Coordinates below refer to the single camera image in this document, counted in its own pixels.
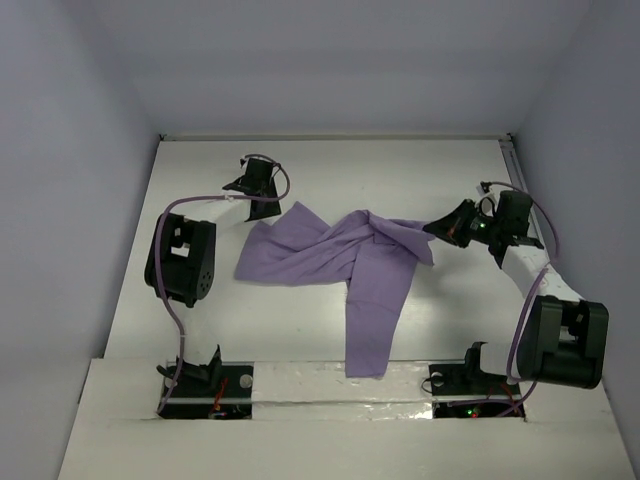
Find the purple t shirt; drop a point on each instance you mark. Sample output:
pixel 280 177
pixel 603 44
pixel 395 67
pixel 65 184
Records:
pixel 375 257

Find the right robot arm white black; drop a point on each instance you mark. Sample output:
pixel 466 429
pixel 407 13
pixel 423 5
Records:
pixel 560 337

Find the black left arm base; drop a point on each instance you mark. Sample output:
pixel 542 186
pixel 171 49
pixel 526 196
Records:
pixel 223 392

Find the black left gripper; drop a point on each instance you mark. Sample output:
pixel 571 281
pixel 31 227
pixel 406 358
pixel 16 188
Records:
pixel 270 210

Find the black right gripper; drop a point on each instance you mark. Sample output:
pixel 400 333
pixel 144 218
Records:
pixel 463 225

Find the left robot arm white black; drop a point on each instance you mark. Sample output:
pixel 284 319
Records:
pixel 181 262

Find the aluminium rail right side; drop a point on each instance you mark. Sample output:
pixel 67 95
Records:
pixel 516 179

